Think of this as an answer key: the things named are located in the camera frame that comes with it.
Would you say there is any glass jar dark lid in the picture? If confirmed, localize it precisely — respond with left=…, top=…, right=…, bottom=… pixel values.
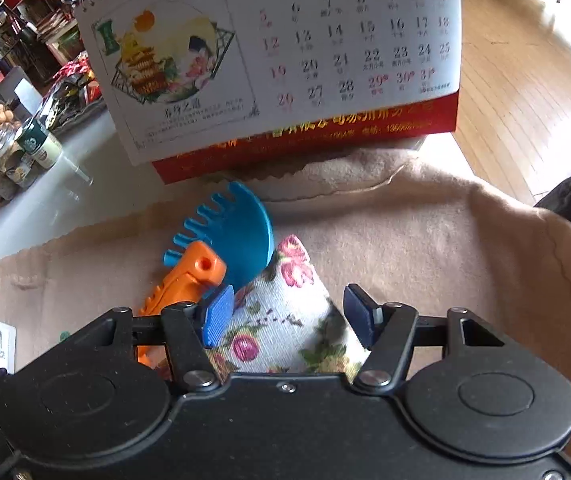
left=0, top=127, right=34, bottom=202

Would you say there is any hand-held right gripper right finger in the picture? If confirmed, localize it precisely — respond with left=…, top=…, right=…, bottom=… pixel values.
left=342, top=283, right=510, bottom=394

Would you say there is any floral fabric sachet pouch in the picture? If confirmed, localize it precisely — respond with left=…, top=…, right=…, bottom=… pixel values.
left=206, top=234, right=373, bottom=376

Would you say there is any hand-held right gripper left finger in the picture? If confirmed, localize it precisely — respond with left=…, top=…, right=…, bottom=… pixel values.
left=90, top=285, right=236, bottom=392

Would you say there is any beige cloth mat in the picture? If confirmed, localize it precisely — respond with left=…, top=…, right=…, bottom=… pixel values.
left=0, top=147, right=571, bottom=480

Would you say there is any green and white can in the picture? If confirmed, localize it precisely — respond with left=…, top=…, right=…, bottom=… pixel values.
left=16, top=117, right=64, bottom=170

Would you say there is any pile of snack packets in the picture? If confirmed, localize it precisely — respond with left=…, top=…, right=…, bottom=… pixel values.
left=40, top=55, right=106, bottom=128

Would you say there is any orange toy shovel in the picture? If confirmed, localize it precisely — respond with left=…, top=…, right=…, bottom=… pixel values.
left=136, top=241, right=228, bottom=368

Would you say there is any cluttered shelf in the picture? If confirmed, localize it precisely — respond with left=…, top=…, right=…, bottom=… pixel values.
left=0, top=0, right=84, bottom=106

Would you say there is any desk calendar red base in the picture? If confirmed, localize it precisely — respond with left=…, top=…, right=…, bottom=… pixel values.
left=72, top=0, right=462, bottom=186

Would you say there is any blue toy rake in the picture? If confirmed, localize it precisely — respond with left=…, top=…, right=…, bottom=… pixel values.
left=163, top=181, right=275, bottom=292

